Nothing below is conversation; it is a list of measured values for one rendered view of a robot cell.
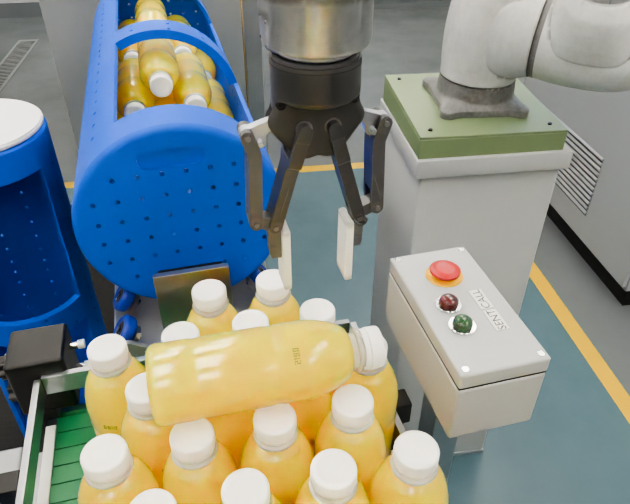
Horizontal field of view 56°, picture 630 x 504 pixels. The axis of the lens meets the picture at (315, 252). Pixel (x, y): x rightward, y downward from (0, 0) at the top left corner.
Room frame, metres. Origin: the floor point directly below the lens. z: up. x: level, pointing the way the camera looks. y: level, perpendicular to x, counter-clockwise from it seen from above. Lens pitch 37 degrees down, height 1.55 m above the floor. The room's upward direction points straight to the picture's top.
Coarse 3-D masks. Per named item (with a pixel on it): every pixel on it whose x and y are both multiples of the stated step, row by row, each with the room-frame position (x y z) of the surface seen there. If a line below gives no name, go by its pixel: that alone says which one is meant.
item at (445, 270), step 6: (432, 264) 0.56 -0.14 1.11; (438, 264) 0.56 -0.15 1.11; (444, 264) 0.56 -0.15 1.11; (450, 264) 0.56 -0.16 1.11; (456, 264) 0.56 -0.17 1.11; (432, 270) 0.55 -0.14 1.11; (438, 270) 0.55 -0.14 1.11; (444, 270) 0.55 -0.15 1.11; (450, 270) 0.55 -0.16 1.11; (456, 270) 0.55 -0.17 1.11; (438, 276) 0.54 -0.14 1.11; (444, 276) 0.54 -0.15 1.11; (450, 276) 0.54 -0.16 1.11; (456, 276) 0.54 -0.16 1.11
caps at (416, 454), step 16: (416, 432) 0.32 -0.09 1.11; (400, 448) 0.31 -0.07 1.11; (416, 448) 0.31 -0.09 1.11; (432, 448) 0.31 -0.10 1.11; (320, 464) 0.29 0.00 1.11; (336, 464) 0.29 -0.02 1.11; (352, 464) 0.29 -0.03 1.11; (400, 464) 0.30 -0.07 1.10; (416, 464) 0.29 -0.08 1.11; (432, 464) 0.29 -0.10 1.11; (240, 480) 0.28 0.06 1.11; (256, 480) 0.28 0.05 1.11; (320, 480) 0.28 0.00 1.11; (336, 480) 0.28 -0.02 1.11; (352, 480) 0.28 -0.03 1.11; (144, 496) 0.26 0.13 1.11; (160, 496) 0.26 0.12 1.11; (224, 496) 0.26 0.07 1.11; (240, 496) 0.26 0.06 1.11; (256, 496) 0.26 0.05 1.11; (320, 496) 0.28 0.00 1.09; (336, 496) 0.27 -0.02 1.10
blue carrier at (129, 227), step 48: (192, 0) 1.54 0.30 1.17; (96, 48) 1.13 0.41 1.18; (96, 96) 0.87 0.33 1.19; (240, 96) 1.04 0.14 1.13; (96, 144) 0.70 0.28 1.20; (144, 144) 0.67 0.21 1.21; (192, 144) 0.69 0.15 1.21; (240, 144) 0.70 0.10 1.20; (96, 192) 0.65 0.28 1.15; (144, 192) 0.67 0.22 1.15; (192, 192) 0.68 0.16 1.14; (240, 192) 0.70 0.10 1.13; (96, 240) 0.65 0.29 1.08; (144, 240) 0.67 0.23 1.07; (192, 240) 0.68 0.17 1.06; (240, 240) 0.70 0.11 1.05; (144, 288) 0.66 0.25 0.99
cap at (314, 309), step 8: (304, 304) 0.49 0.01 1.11; (312, 304) 0.49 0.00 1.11; (320, 304) 0.49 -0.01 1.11; (328, 304) 0.49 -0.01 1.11; (304, 312) 0.48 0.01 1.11; (312, 312) 0.48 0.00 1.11; (320, 312) 0.48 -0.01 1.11; (328, 312) 0.48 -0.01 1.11; (320, 320) 0.47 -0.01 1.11; (328, 320) 0.47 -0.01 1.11
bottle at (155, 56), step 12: (144, 48) 1.11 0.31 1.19; (156, 48) 1.09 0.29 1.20; (168, 48) 1.12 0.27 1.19; (144, 60) 1.05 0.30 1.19; (156, 60) 1.04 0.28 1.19; (168, 60) 1.05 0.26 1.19; (144, 72) 1.03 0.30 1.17; (156, 72) 1.02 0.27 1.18; (168, 72) 1.03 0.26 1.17; (144, 84) 1.04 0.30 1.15
